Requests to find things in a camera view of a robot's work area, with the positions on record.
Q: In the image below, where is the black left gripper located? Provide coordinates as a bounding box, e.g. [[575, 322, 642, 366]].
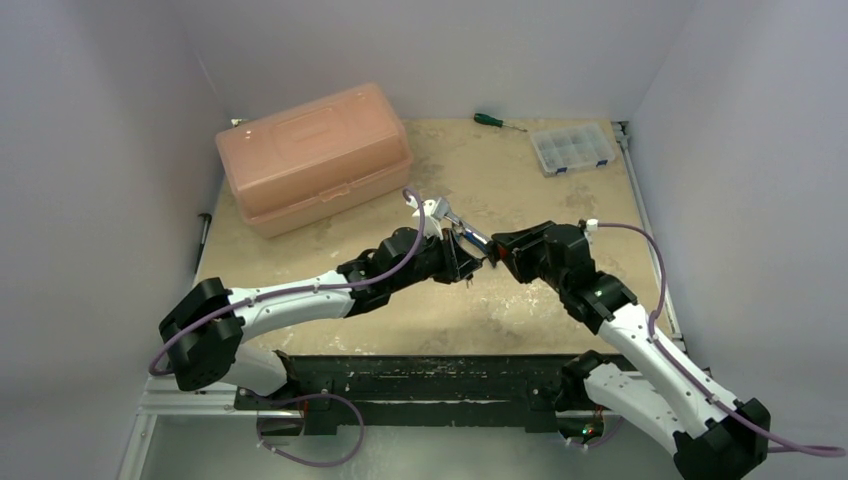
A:
[[389, 227, 480, 293]]

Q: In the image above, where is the orange black padlock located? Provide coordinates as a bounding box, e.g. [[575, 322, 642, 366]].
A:
[[485, 241, 502, 267]]

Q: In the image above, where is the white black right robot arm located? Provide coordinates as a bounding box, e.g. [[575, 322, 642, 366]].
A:
[[487, 221, 771, 479]]

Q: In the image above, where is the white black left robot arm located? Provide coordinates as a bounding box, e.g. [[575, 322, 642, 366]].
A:
[[159, 227, 483, 409]]

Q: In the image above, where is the silver open-end wrench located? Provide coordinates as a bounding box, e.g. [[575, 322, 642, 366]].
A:
[[444, 210, 491, 246]]

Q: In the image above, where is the clear plastic organizer box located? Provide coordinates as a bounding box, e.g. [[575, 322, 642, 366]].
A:
[[530, 122, 616, 177]]

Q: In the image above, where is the pink translucent plastic toolbox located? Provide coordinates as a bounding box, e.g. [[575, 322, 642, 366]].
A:
[[215, 83, 413, 238]]

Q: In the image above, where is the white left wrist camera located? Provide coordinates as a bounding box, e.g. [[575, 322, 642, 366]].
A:
[[407, 197, 450, 240]]

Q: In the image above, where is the green handled screwdriver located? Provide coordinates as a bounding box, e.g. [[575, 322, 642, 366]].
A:
[[472, 112, 527, 133]]

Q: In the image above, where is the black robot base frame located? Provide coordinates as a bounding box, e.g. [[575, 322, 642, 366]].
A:
[[233, 351, 637, 437]]

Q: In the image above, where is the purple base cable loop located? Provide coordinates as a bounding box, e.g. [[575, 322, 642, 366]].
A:
[[255, 389, 368, 468]]

